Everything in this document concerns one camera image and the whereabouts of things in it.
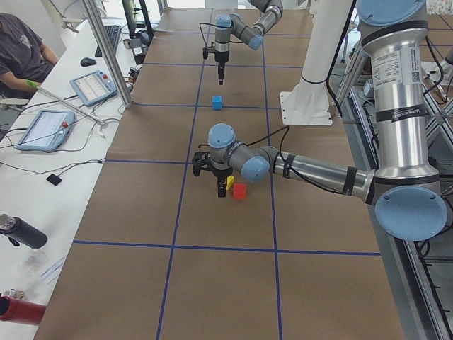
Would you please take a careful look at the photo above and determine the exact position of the aluminium table frame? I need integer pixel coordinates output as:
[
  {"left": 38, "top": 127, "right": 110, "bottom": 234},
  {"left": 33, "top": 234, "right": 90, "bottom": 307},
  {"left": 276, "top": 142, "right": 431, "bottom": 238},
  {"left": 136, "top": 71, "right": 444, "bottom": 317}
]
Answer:
[{"left": 338, "top": 47, "right": 452, "bottom": 339}]

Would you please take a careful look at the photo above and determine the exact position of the red cube block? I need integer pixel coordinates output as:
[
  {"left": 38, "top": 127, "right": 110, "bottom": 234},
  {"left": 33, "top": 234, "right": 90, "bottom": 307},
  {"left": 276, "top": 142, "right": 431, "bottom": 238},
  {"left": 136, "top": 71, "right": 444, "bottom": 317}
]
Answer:
[{"left": 233, "top": 183, "right": 247, "bottom": 200}]

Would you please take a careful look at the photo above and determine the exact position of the aluminium frame post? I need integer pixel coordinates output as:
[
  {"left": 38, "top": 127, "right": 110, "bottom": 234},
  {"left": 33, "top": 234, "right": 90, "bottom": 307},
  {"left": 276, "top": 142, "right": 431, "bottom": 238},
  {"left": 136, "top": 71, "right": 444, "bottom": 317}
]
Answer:
[{"left": 81, "top": 0, "right": 132, "bottom": 108}]

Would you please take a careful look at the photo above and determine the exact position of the far blue teach pendant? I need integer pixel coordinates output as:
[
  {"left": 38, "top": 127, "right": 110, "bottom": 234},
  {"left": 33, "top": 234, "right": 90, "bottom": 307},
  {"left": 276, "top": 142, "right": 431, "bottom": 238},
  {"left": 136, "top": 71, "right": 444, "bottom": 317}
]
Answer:
[{"left": 69, "top": 70, "right": 117, "bottom": 107}]

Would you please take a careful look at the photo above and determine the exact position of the yellow cube block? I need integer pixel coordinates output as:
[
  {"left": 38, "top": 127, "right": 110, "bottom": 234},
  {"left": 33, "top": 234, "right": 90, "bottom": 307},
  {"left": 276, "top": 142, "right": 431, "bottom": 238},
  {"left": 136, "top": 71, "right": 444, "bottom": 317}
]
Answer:
[{"left": 226, "top": 175, "right": 235, "bottom": 191}]

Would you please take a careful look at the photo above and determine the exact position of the red bottle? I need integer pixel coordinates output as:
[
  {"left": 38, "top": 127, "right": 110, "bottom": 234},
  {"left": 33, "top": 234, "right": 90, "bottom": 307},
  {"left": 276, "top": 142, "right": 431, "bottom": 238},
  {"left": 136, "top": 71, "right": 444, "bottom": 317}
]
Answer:
[{"left": 1, "top": 296, "right": 46, "bottom": 326}]

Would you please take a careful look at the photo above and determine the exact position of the wrist black camera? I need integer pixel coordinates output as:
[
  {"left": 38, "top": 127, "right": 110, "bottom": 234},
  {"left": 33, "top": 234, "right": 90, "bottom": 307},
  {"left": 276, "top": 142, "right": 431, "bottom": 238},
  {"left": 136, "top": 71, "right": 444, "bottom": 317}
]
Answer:
[
  {"left": 192, "top": 152, "right": 213, "bottom": 177},
  {"left": 202, "top": 42, "right": 216, "bottom": 60}
]

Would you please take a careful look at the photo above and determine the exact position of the blue cube block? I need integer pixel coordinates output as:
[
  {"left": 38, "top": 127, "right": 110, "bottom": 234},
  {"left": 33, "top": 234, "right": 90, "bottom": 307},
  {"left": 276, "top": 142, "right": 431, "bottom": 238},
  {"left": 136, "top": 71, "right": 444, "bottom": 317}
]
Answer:
[{"left": 212, "top": 96, "right": 223, "bottom": 110}]

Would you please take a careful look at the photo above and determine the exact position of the blue teach pendant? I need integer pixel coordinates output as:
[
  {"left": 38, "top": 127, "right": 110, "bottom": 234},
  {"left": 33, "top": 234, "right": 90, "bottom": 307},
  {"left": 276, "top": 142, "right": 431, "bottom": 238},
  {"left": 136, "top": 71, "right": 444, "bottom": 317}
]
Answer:
[
  {"left": 69, "top": 70, "right": 117, "bottom": 107},
  {"left": 16, "top": 109, "right": 76, "bottom": 152}
]

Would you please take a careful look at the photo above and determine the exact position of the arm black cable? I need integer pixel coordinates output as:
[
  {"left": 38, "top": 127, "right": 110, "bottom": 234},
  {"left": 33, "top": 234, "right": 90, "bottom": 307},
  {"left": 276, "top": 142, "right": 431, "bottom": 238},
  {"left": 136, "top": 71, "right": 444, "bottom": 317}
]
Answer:
[
  {"left": 198, "top": 21, "right": 248, "bottom": 49},
  {"left": 243, "top": 125, "right": 350, "bottom": 194}
]

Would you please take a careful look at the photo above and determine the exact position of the near blue teach pendant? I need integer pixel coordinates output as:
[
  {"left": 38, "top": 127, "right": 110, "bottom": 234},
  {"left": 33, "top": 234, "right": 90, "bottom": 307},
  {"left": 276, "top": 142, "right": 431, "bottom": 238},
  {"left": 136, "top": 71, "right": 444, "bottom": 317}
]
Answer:
[{"left": 16, "top": 109, "right": 76, "bottom": 152}]

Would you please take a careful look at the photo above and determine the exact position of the person in grey shirt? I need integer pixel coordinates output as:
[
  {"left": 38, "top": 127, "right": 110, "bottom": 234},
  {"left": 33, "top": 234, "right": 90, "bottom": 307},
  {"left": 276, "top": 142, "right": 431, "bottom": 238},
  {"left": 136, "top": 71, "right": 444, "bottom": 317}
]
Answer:
[{"left": 1, "top": 13, "right": 59, "bottom": 99}]

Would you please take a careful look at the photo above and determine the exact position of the black keyboard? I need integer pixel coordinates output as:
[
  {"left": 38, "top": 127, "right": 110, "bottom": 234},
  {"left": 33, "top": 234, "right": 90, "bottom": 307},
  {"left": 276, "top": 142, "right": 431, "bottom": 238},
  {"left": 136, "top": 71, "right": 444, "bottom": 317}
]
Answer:
[{"left": 104, "top": 25, "right": 122, "bottom": 55}]

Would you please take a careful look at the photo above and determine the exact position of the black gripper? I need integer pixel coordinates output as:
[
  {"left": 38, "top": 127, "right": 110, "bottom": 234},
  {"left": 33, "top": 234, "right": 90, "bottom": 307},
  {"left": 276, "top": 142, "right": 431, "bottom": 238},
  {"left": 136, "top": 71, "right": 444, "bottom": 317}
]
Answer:
[
  {"left": 214, "top": 50, "right": 229, "bottom": 85},
  {"left": 212, "top": 167, "right": 233, "bottom": 198}
]

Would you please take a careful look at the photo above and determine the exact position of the green handled grabber stick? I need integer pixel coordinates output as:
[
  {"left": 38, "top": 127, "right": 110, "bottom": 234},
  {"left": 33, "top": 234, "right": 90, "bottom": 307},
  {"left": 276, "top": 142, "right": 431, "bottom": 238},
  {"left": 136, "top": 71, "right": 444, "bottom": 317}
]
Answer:
[{"left": 26, "top": 80, "right": 108, "bottom": 138}]

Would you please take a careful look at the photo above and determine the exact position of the small black square pad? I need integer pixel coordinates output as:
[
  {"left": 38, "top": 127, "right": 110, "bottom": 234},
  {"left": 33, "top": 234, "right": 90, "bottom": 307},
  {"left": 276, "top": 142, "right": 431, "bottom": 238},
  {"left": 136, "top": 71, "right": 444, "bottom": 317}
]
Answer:
[{"left": 46, "top": 174, "right": 62, "bottom": 186}]

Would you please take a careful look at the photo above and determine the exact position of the black water bottle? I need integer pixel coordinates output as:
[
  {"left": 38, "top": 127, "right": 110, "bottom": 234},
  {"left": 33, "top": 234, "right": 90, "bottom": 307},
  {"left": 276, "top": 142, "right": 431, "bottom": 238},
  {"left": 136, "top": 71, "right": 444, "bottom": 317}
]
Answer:
[{"left": 1, "top": 214, "right": 47, "bottom": 249}]

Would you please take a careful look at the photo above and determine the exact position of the black computer mouse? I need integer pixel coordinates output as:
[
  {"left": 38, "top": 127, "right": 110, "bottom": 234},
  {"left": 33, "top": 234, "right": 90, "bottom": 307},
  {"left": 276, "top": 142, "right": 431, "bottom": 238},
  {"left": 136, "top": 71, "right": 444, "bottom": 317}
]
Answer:
[{"left": 80, "top": 57, "right": 97, "bottom": 67}]

